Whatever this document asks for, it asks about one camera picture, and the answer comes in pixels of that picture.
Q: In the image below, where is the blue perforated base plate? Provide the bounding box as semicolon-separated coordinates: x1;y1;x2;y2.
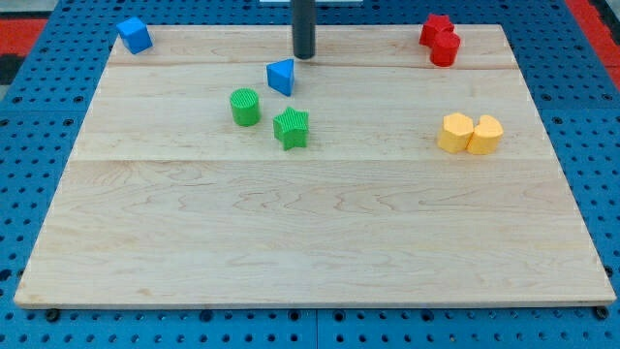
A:
1;1;619;348

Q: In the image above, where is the red star block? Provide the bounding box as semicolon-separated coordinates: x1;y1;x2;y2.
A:
418;14;454;48

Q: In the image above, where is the red cylinder block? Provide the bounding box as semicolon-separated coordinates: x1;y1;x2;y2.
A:
430;31;461;67

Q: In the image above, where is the green cylinder block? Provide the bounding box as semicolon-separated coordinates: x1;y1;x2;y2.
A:
230;88;261;127

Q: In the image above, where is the blue triangle block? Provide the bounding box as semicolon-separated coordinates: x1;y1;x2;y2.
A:
266;59;295;97

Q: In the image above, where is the yellow heart block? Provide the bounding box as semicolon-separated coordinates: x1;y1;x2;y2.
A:
466;114;504;155

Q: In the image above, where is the green star block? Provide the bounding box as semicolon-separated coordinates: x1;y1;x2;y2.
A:
273;107;309;150

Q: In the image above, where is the blue cube block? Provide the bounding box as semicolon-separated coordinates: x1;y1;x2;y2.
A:
116;16;152;54

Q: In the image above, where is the light wooden board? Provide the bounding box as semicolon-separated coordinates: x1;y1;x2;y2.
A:
15;24;616;309

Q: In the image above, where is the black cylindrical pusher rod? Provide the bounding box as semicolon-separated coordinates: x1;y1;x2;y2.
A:
291;0;317;60

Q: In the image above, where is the yellow hexagon block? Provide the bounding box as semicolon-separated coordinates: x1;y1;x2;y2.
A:
436;112;474;153

